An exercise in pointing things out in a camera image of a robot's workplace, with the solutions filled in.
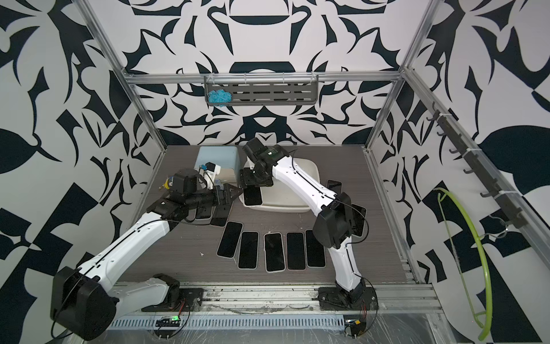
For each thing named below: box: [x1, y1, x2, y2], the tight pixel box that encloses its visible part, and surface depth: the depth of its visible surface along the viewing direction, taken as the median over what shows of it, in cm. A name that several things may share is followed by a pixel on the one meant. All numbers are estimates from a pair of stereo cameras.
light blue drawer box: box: [194, 146, 241, 173], surface depth 98 cm
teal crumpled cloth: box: [207, 88, 233, 108], surface depth 93 cm
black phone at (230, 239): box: [216, 220, 244, 259], surface depth 90 cm
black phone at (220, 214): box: [210, 201, 234, 228], surface depth 93 cm
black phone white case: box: [285, 231, 307, 271], surface depth 86 cm
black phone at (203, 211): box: [196, 204, 212, 220], surface depth 69 cm
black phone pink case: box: [237, 230, 260, 271], surface depth 85 cm
